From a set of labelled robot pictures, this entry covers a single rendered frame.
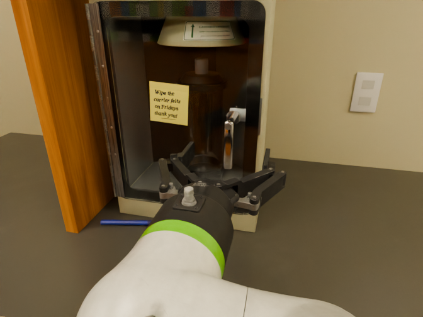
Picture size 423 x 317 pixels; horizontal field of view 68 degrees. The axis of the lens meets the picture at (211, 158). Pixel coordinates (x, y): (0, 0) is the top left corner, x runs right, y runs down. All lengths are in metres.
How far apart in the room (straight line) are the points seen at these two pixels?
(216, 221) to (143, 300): 0.13
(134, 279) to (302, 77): 0.85
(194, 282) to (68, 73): 0.51
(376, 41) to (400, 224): 0.49
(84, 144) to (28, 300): 0.30
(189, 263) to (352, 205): 0.63
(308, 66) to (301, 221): 0.46
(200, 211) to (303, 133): 0.76
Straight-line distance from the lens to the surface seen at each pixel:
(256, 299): 0.25
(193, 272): 0.27
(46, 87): 0.63
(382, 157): 1.11
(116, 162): 0.70
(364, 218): 0.82
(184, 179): 0.47
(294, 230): 0.73
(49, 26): 0.65
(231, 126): 0.52
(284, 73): 1.00
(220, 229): 0.33
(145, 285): 0.24
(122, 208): 0.78
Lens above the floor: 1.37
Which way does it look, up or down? 25 degrees down
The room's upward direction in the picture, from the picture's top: straight up
